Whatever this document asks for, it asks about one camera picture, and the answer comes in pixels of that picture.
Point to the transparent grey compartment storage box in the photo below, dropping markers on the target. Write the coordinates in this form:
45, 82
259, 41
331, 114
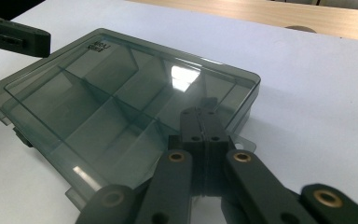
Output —
105, 109

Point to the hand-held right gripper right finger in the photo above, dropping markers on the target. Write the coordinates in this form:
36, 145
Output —
216, 137

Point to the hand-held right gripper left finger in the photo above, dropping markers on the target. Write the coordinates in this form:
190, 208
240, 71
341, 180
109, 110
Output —
191, 133

